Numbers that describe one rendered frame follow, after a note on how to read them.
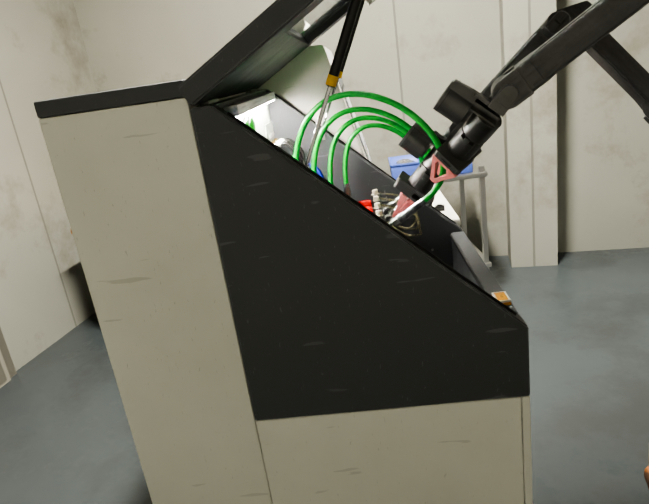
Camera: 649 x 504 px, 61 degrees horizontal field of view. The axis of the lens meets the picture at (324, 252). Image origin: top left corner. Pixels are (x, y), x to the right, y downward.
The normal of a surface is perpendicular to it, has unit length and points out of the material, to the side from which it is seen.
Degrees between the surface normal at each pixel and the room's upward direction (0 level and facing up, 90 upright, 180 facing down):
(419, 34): 90
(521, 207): 90
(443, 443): 90
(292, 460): 90
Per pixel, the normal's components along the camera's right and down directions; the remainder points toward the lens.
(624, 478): -0.14, -0.94
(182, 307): -0.04, 0.33
